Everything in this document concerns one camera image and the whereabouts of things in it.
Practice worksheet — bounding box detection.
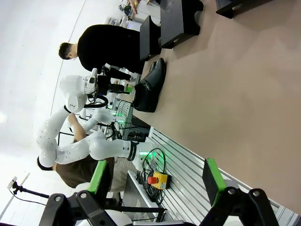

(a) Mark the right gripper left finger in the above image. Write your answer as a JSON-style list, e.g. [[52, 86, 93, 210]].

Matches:
[[44, 159, 111, 226]]

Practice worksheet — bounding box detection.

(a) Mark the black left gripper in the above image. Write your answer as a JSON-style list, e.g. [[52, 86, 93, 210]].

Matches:
[[97, 74, 133, 96]]

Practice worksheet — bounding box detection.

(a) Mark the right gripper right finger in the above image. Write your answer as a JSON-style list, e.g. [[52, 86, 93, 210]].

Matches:
[[199, 157, 280, 226]]

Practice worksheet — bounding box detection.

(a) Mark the black shoe stand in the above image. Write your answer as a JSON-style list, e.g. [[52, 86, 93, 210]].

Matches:
[[159, 0, 204, 49]]

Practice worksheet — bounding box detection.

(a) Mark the person's right hand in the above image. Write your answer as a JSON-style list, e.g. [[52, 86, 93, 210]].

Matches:
[[127, 0, 140, 14]]

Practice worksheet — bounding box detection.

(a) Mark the bystander in brown shirt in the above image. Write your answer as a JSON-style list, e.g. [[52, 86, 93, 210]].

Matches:
[[37, 112, 129, 194]]

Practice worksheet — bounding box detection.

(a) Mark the black leather dress shoe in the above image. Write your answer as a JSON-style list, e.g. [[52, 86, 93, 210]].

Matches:
[[133, 57, 167, 113]]

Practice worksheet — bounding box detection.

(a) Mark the bystander in black shirt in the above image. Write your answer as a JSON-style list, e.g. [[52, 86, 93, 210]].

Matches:
[[58, 24, 148, 81]]

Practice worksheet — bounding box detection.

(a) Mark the yellow emergency stop box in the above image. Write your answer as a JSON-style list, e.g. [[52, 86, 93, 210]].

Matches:
[[147, 171, 172, 190]]

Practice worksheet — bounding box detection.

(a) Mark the black monitor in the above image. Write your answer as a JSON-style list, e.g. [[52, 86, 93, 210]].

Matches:
[[139, 15, 162, 62]]

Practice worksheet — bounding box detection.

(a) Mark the black tripod with phone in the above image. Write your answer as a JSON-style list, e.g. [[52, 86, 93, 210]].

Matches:
[[6, 176, 50, 200]]

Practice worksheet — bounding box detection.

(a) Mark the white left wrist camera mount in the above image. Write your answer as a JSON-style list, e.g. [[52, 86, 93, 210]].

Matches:
[[84, 67, 99, 95]]

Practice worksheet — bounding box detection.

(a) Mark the black cable bundle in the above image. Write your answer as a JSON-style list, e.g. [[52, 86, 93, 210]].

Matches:
[[137, 147, 167, 206]]

